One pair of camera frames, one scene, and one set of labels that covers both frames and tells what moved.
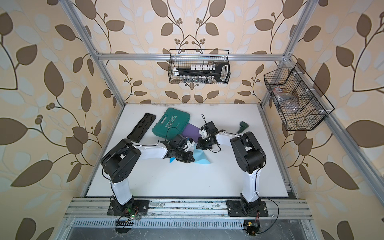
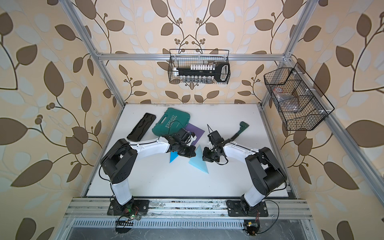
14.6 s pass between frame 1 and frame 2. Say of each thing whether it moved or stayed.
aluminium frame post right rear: stayed
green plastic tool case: stayed
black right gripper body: moved
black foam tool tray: stayed
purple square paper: stayed
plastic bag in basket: stayed
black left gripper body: moved
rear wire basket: stayed
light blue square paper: moved
